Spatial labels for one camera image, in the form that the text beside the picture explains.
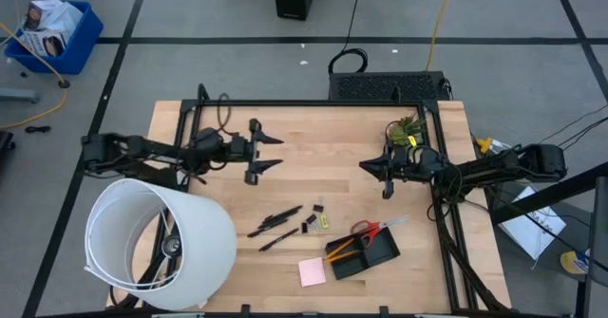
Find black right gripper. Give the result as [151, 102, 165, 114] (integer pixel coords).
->
[359, 140, 433, 199]

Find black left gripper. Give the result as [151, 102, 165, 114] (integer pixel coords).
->
[231, 118, 286, 187]

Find red-handled scissors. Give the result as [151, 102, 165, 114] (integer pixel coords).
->
[350, 215, 410, 249]

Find black ballpoint pen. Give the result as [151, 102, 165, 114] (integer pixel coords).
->
[257, 227, 301, 253]
[246, 218, 290, 239]
[264, 204, 304, 223]
[257, 213, 292, 230]

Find black mesh desk organizer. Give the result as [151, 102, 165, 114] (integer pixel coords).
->
[324, 226, 402, 282]

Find orange pencil with eraser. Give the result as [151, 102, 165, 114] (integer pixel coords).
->
[325, 236, 363, 260]
[324, 249, 366, 265]

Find pink sticky note pad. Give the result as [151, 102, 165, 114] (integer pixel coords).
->
[297, 256, 328, 289]

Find small potted succulent plant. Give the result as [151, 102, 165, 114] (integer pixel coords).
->
[383, 113, 429, 149]

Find black perforated equipment box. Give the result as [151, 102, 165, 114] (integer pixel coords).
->
[327, 70, 451, 103]

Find white lamp shade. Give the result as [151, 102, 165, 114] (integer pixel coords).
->
[84, 178, 238, 311]

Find white paper sign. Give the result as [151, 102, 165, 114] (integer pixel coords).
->
[497, 184, 568, 262]

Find black diagonal beam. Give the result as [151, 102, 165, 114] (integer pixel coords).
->
[488, 159, 608, 227]

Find round yellow and blue object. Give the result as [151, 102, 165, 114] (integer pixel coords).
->
[559, 249, 591, 276]

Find blue plastic bin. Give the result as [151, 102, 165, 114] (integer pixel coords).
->
[3, 0, 105, 76]

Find white printed cardboard box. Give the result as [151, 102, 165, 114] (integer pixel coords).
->
[22, 0, 66, 31]
[19, 28, 68, 58]

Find grey table foot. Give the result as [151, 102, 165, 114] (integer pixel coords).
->
[0, 86, 41, 104]

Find black aluminium table frame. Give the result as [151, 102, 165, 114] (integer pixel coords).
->
[107, 83, 513, 315]

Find black coiled cable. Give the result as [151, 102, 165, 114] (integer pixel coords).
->
[326, 0, 370, 76]

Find yellow extension cable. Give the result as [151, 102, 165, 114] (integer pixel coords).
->
[0, 21, 71, 130]
[424, 0, 459, 72]

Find grey upright post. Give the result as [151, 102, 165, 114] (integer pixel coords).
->
[587, 175, 608, 290]

